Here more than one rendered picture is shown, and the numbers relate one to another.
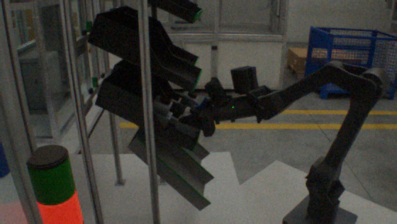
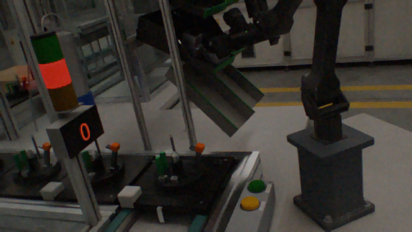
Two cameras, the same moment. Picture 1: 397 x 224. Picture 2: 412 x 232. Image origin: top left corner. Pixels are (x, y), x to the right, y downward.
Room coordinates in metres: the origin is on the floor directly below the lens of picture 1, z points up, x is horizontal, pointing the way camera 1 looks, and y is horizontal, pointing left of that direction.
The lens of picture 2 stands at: (-0.29, -0.44, 1.50)
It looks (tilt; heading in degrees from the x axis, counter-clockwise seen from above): 22 degrees down; 26
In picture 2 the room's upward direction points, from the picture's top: 10 degrees counter-clockwise
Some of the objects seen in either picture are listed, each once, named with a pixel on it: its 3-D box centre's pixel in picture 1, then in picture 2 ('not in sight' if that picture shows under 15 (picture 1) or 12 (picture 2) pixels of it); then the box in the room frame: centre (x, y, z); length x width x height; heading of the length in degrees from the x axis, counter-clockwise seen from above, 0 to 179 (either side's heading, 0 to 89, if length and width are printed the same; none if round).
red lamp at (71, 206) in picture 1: (60, 208); (55, 73); (0.29, 0.17, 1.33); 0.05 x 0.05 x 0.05
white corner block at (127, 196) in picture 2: not in sight; (130, 196); (0.39, 0.16, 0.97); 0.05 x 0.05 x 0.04; 3
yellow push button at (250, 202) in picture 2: not in sight; (250, 204); (0.41, -0.16, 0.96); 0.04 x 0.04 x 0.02
